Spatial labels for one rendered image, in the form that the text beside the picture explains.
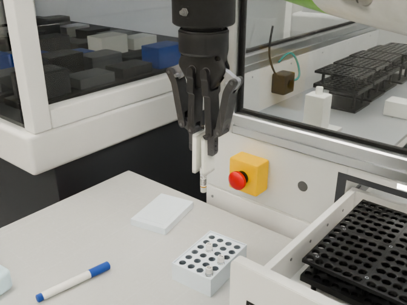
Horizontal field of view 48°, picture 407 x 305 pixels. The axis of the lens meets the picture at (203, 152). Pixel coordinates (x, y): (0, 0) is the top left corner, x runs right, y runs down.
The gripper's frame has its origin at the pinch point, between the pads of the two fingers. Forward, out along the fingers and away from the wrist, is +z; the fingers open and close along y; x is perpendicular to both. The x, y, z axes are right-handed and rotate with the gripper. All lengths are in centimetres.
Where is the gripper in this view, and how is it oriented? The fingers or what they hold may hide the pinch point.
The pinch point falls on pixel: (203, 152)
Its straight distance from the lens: 75.3
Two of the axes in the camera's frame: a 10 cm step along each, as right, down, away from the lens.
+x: -5.7, 3.4, -7.5
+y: -8.2, -2.4, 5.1
